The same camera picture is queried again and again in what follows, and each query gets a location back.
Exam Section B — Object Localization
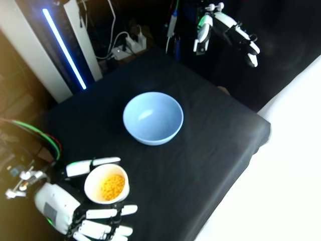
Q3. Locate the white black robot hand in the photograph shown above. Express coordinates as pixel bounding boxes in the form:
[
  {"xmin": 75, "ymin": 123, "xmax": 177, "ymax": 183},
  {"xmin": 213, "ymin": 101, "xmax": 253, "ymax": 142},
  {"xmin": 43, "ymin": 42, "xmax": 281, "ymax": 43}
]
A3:
[
  {"xmin": 193, "ymin": 10, "xmax": 261, "ymax": 68},
  {"xmin": 34, "ymin": 157, "xmax": 138, "ymax": 241}
]

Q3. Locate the white cable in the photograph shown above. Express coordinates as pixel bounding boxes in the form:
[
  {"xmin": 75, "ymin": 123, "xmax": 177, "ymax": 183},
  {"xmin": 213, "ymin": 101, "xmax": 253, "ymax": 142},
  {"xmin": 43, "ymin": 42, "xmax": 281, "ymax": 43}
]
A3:
[{"xmin": 96, "ymin": 0, "xmax": 131, "ymax": 61}]

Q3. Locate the white paper cup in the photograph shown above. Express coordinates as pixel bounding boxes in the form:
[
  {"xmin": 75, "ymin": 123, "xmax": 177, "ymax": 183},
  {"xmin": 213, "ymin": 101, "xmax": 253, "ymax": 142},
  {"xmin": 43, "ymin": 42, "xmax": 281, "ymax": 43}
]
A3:
[{"xmin": 84, "ymin": 163, "xmax": 130, "ymax": 204}]

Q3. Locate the light blue bowl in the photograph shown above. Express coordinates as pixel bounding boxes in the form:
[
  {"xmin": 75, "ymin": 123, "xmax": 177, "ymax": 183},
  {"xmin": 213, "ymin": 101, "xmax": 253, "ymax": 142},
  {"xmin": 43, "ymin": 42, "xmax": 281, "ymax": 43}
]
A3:
[{"xmin": 122, "ymin": 91, "xmax": 184, "ymax": 146}]

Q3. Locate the white oblong adapter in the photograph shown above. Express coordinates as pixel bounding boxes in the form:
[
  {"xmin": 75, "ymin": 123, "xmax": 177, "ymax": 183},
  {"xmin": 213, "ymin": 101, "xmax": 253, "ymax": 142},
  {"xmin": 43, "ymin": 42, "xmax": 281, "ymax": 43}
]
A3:
[{"xmin": 167, "ymin": 14, "xmax": 178, "ymax": 38}]

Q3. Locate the red cable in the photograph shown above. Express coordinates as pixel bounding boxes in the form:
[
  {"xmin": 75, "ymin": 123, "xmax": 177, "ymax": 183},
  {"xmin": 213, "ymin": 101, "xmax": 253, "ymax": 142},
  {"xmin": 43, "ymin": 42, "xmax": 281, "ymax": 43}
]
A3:
[{"xmin": 0, "ymin": 117, "xmax": 63, "ymax": 158}]

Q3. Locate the white column with light strip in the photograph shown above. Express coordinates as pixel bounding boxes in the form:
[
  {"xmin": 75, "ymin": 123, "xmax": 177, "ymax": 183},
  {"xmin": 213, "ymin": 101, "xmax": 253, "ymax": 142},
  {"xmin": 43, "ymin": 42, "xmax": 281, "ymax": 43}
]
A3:
[{"xmin": 0, "ymin": 0, "xmax": 103, "ymax": 103}]

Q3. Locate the pile of yellow beads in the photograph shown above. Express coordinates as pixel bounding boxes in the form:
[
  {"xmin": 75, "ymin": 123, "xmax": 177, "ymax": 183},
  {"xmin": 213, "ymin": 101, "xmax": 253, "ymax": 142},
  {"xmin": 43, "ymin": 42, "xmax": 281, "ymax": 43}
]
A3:
[{"xmin": 100, "ymin": 174, "xmax": 125, "ymax": 201}]

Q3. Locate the white plug adapter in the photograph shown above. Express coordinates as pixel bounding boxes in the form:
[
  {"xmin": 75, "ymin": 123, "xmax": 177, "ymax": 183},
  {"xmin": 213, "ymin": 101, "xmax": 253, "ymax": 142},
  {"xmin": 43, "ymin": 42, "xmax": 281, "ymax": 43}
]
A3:
[{"xmin": 125, "ymin": 34, "xmax": 147, "ymax": 50}]

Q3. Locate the white power strip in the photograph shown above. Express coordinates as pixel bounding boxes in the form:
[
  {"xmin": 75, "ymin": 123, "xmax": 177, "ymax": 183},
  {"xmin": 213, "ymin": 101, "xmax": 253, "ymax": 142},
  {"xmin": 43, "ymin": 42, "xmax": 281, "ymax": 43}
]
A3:
[{"xmin": 111, "ymin": 44, "xmax": 133, "ymax": 61}]

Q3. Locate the black table cloth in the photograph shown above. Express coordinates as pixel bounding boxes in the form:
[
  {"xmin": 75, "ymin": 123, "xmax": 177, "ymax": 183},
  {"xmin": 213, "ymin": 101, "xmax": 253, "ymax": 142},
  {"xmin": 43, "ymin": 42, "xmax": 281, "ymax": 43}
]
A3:
[{"xmin": 41, "ymin": 46, "xmax": 271, "ymax": 241}]

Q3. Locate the green cable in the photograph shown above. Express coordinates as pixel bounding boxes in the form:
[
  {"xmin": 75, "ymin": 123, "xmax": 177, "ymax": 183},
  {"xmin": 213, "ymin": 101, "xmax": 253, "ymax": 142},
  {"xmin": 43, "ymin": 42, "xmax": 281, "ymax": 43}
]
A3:
[{"xmin": 10, "ymin": 119, "xmax": 61, "ymax": 161}]

